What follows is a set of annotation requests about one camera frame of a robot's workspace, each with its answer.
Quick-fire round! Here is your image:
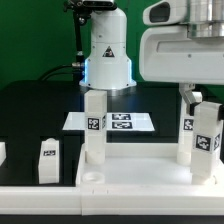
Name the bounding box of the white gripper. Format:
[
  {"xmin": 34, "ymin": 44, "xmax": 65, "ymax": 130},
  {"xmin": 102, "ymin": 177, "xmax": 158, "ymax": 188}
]
[{"xmin": 139, "ymin": 25, "xmax": 224, "ymax": 116}]

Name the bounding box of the white desk tabletop panel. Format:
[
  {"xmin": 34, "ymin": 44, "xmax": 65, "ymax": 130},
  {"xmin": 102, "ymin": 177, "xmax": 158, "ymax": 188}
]
[{"xmin": 75, "ymin": 142, "xmax": 224, "ymax": 188}]

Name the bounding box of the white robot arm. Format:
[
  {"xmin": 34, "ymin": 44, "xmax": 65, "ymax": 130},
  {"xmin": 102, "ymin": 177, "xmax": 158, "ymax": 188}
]
[{"xmin": 83, "ymin": 0, "xmax": 224, "ymax": 114}]

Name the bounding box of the white marker tag sheet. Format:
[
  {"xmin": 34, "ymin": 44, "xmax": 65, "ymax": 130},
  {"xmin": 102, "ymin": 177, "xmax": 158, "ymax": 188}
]
[{"xmin": 63, "ymin": 112, "xmax": 154, "ymax": 132}]

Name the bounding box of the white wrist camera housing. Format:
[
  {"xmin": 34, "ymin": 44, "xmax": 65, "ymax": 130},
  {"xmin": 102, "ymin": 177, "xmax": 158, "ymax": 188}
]
[{"xmin": 143, "ymin": 0, "xmax": 188, "ymax": 26}]

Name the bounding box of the black cable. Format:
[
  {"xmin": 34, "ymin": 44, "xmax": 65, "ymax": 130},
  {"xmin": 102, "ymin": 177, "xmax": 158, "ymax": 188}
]
[{"xmin": 39, "ymin": 64, "xmax": 83, "ymax": 82}]

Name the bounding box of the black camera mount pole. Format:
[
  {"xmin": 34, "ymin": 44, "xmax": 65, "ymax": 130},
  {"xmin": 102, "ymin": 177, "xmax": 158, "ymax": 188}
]
[{"xmin": 64, "ymin": 0, "xmax": 117, "ymax": 67}]

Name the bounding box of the white front barrier rail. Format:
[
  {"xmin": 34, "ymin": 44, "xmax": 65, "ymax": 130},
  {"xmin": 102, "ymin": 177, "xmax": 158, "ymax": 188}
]
[{"xmin": 0, "ymin": 185, "xmax": 224, "ymax": 216}]

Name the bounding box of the white barrier rail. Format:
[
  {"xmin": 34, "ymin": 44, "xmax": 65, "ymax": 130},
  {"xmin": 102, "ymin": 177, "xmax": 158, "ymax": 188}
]
[
  {"xmin": 0, "ymin": 185, "xmax": 224, "ymax": 216},
  {"xmin": 0, "ymin": 142, "xmax": 6, "ymax": 166}
]

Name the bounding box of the white left barrier rail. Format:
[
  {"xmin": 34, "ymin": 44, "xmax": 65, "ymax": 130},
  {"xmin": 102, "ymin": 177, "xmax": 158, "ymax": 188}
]
[{"xmin": 0, "ymin": 142, "xmax": 6, "ymax": 166}]

